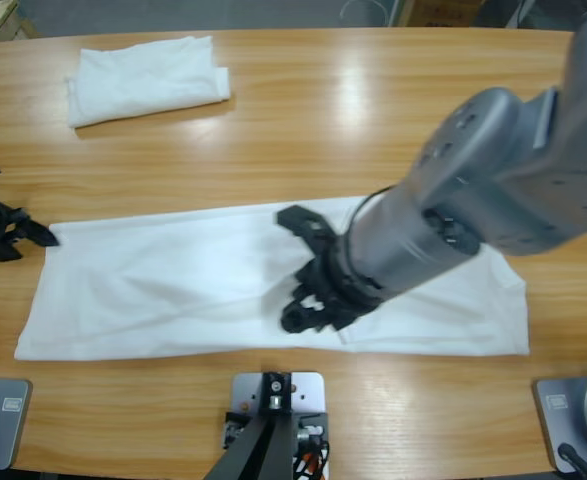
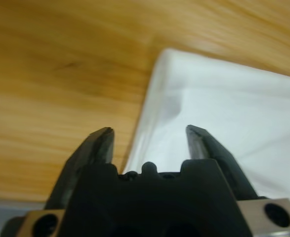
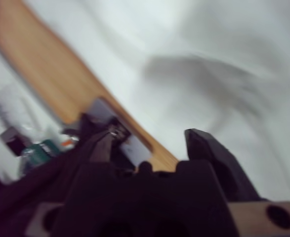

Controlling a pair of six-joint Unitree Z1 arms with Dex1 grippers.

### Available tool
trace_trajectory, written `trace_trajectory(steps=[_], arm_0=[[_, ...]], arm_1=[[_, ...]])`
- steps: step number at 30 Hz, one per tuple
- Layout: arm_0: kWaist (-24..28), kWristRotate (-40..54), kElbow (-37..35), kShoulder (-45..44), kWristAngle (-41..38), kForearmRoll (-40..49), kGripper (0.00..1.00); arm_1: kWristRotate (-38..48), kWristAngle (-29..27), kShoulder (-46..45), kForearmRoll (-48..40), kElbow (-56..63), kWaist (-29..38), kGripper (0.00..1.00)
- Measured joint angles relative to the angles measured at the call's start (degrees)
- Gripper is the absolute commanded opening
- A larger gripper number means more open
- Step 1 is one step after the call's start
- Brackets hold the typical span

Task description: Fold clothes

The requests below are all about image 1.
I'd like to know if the black base cable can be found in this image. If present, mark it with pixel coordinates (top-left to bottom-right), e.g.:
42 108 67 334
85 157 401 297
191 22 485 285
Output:
557 442 587 480

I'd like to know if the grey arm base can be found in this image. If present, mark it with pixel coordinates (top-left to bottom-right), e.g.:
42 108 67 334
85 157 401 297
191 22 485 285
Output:
531 370 587 475
0 377 33 471

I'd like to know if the orange clamp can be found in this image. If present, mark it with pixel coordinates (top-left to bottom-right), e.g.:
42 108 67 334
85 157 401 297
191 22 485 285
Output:
295 442 330 480

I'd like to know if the white t-shirt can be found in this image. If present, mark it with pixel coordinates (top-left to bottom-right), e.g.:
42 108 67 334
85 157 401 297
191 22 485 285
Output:
13 195 530 362

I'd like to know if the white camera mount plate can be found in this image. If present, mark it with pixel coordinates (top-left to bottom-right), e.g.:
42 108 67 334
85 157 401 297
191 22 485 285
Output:
230 372 330 480

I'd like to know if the dark camera post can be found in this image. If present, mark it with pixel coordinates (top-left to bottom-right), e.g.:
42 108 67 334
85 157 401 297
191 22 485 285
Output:
207 370 299 480

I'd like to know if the cardboard box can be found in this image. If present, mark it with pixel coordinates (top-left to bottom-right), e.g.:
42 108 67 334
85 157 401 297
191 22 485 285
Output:
412 0 479 27

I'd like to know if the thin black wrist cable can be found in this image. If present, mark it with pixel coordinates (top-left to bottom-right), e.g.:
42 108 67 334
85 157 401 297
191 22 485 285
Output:
346 185 397 236

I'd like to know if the folded white cloth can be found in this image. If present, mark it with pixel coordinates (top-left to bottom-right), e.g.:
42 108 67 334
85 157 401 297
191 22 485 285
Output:
65 34 232 129

